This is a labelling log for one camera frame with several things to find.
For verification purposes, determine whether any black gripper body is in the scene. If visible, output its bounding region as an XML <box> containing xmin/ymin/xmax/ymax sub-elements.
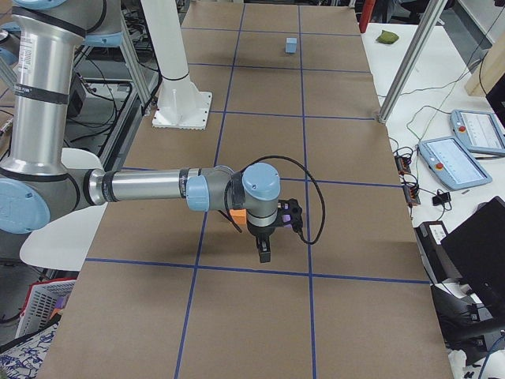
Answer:
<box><xmin>247</xmin><ymin>221</ymin><xmax>275</xmax><ymax>246</ymax></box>

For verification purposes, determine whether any light blue foam block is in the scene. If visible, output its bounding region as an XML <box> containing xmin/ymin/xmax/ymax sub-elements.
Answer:
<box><xmin>285</xmin><ymin>37</ymin><xmax>297</xmax><ymax>54</ymax></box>

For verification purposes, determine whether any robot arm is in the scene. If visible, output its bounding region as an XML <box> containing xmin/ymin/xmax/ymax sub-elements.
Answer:
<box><xmin>1</xmin><ymin>21</ymin><xmax>21</xmax><ymax>66</ymax></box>

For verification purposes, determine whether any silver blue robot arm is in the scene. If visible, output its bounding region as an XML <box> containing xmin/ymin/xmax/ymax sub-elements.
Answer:
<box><xmin>1</xmin><ymin>1</ymin><xmax>282</xmax><ymax>263</ymax></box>

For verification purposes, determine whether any purple foam block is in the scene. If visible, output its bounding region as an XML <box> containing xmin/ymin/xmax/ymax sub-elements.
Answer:
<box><xmin>282</xmin><ymin>212</ymin><xmax>294</xmax><ymax>228</ymax></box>

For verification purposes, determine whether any orange foam block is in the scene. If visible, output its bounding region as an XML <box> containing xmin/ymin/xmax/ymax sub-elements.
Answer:
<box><xmin>230</xmin><ymin>209</ymin><xmax>247</xmax><ymax>227</ymax></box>

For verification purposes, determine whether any orange terminal board lower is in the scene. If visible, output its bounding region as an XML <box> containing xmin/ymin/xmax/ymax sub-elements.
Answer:
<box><xmin>402</xmin><ymin>185</ymin><xmax>421</xmax><ymax>208</ymax></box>

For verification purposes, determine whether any orange terminal board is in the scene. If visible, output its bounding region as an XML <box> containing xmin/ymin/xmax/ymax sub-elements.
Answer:
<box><xmin>394</xmin><ymin>155</ymin><xmax>412</xmax><ymax>175</ymax></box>
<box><xmin>402</xmin><ymin>185</ymin><xmax>421</xmax><ymax>208</ymax></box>

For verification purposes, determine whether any orange terminal board upper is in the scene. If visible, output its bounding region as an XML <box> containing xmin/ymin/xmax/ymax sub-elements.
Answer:
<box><xmin>394</xmin><ymin>155</ymin><xmax>412</xmax><ymax>175</ymax></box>

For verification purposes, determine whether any black box with label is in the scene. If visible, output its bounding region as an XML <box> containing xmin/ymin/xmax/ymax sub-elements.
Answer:
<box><xmin>414</xmin><ymin>221</ymin><xmax>451</xmax><ymax>283</ymax></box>

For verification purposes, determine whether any small black adapter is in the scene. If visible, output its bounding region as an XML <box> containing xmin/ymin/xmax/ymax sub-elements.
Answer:
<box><xmin>432</xmin><ymin>192</ymin><xmax>451</xmax><ymax>206</ymax></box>

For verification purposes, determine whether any near teach pendant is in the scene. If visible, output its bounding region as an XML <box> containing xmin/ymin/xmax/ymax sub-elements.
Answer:
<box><xmin>418</xmin><ymin>137</ymin><xmax>492</xmax><ymax>190</ymax></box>

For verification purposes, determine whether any teach pendant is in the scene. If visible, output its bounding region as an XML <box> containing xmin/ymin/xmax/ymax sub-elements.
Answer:
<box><xmin>450</xmin><ymin>110</ymin><xmax>504</xmax><ymax>156</ymax></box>
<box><xmin>418</xmin><ymin>137</ymin><xmax>492</xmax><ymax>190</ymax></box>

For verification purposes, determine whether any black laptop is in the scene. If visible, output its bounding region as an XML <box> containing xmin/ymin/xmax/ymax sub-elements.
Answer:
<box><xmin>441</xmin><ymin>196</ymin><xmax>504</xmax><ymax>317</ymax></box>

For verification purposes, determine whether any white perforated basket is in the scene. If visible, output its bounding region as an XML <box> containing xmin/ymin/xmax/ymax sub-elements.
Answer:
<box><xmin>15</xmin><ymin>278</ymin><xmax>77</xmax><ymax>338</ymax></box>

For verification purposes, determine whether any green bean bag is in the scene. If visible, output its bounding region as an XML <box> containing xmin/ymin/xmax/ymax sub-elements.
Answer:
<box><xmin>376</xmin><ymin>30</ymin><xmax>399</xmax><ymax>44</ymax></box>

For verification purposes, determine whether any far teach pendant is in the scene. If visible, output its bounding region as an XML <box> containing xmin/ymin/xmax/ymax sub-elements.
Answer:
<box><xmin>450</xmin><ymin>110</ymin><xmax>504</xmax><ymax>156</ymax></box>

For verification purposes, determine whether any blue patterned cloth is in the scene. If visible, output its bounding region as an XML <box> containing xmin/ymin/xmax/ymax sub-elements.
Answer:
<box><xmin>1</xmin><ymin>324</ymin><xmax>58</xmax><ymax>378</ymax></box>

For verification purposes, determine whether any wooden board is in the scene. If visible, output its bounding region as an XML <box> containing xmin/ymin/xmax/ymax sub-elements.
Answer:
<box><xmin>465</xmin><ymin>34</ymin><xmax>504</xmax><ymax>97</ymax></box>

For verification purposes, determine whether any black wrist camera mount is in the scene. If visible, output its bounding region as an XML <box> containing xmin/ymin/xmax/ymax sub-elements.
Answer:
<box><xmin>278</xmin><ymin>198</ymin><xmax>303</xmax><ymax>234</ymax></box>

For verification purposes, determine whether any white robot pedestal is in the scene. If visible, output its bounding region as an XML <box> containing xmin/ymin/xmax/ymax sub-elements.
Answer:
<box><xmin>141</xmin><ymin>0</ymin><xmax>212</xmax><ymax>130</ymax></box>

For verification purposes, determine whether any aluminium frame post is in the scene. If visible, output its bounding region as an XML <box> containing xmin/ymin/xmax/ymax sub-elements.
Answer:
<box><xmin>377</xmin><ymin>0</ymin><xmax>447</xmax><ymax>124</ymax></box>

